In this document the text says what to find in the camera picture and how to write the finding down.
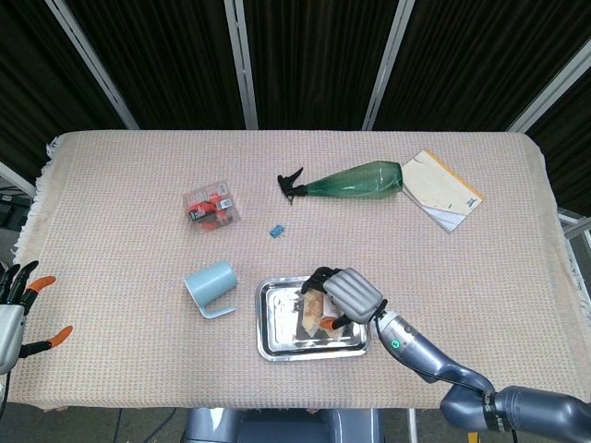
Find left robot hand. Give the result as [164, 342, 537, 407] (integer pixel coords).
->
[0, 260, 74, 376]

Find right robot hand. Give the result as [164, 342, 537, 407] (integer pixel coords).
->
[300, 266, 387, 331]

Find bagged snack packet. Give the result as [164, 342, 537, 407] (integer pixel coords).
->
[300, 289, 352, 341]

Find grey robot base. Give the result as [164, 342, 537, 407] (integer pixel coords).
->
[183, 408, 386, 443]

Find silver metal tray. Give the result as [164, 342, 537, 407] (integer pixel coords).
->
[255, 272, 372, 363]

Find green spray bottle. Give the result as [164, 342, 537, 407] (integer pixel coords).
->
[276, 160, 405, 206]

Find beige woven tablecloth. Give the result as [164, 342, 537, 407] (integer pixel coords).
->
[0, 129, 585, 413]

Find cream notepad with orange spine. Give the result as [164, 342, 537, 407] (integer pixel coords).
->
[401, 148, 486, 233]

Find light blue plastic mug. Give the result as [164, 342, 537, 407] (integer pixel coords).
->
[184, 260, 239, 319]

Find red black packaged item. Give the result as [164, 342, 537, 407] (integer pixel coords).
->
[183, 181, 243, 231]

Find black folding screen panels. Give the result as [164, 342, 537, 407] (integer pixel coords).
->
[0, 0, 591, 222]

